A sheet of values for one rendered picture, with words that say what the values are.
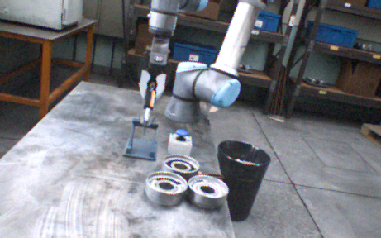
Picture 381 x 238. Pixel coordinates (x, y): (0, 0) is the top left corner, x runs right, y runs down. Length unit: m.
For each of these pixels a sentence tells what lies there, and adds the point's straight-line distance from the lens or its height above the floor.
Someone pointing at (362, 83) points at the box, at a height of 0.61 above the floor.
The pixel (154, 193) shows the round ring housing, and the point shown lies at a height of 0.83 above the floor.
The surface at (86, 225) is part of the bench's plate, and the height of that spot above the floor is 0.80.
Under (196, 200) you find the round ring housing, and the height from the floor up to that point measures 0.82.
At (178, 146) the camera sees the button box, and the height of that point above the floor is 0.83.
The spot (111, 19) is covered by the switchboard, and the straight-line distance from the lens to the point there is 4.71.
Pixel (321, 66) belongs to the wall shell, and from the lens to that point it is 5.32.
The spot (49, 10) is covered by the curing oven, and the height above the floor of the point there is 0.94.
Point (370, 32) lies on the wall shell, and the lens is 5.53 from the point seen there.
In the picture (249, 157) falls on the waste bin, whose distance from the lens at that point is 2.42.
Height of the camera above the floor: 1.30
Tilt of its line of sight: 20 degrees down
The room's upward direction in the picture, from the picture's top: 12 degrees clockwise
